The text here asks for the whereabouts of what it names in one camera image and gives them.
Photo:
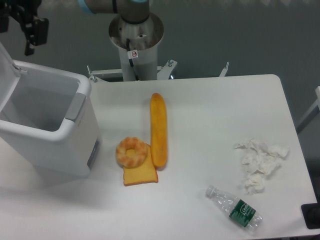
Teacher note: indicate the white base bracket frame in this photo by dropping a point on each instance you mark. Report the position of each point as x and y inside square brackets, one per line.
[165, 72]

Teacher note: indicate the clear plastic water bottle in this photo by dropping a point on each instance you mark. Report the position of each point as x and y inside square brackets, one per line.
[236, 209]

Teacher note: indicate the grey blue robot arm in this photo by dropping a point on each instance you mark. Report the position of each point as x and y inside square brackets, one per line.
[132, 11]

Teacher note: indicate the white trash can body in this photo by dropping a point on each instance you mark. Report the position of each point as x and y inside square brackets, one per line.
[49, 119]

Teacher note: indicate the crumpled white tissue paper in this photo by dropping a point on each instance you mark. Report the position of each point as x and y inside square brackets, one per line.
[259, 162]

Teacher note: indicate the white trash can lid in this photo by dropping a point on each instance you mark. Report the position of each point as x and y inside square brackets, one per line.
[9, 76]

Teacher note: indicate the white frame at right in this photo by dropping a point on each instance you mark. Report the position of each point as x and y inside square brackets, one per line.
[310, 114]

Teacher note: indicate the long orange baguette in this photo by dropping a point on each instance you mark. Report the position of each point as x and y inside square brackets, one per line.
[159, 130]

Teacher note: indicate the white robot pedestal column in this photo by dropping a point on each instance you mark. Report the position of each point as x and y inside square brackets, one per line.
[137, 46]

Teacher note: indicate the black device at edge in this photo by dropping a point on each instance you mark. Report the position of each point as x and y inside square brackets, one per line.
[311, 215]

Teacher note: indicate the orange toast slice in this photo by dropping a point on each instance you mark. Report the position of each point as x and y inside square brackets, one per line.
[143, 174]

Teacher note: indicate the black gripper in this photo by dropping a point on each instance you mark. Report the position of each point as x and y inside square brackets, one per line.
[25, 12]

